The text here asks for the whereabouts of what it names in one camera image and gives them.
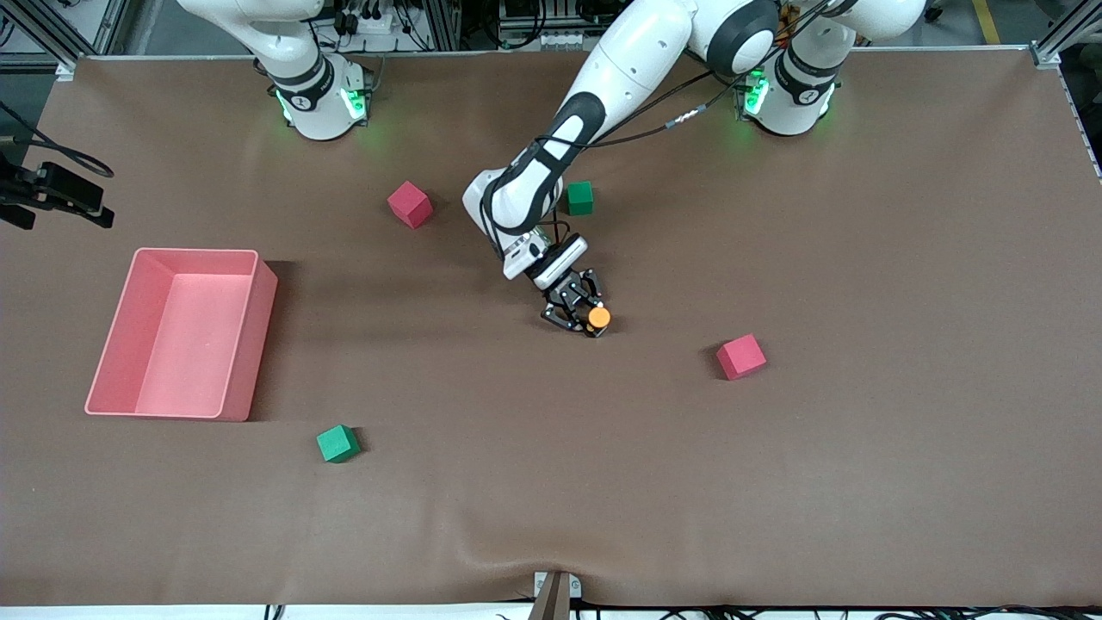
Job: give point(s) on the brown bar at table edge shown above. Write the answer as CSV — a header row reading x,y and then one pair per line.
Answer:
x,y
551,603

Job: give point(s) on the yellow mushroom push button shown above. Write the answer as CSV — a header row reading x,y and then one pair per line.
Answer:
x,y
599,318

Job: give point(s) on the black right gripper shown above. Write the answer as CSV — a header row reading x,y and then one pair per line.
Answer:
x,y
34,189

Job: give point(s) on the pink foam cube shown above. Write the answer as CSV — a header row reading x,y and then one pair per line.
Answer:
x,y
740,356
409,205

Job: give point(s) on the aluminium frame post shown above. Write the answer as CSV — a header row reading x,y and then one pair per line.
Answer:
x,y
443,26

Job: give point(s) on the brown table cover mat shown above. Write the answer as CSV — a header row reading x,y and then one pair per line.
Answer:
x,y
551,448

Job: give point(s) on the green foam cube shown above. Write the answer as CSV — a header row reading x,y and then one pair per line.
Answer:
x,y
337,443
582,198

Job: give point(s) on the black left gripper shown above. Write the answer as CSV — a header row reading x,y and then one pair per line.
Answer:
x,y
570,297

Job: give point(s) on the white power strip with plugs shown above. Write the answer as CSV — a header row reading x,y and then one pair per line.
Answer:
x,y
370,24

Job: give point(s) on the white multi-socket strip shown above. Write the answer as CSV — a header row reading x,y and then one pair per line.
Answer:
x,y
564,39

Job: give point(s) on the grey metal table bracket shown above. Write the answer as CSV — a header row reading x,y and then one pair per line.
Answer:
x,y
575,585

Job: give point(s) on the aluminium frame profile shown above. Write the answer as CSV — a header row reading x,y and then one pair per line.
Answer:
x,y
65,67
1044,56

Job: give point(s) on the pink plastic bin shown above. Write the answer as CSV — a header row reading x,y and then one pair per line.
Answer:
x,y
189,344

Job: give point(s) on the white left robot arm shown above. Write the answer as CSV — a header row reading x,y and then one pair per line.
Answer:
x,y
637,52

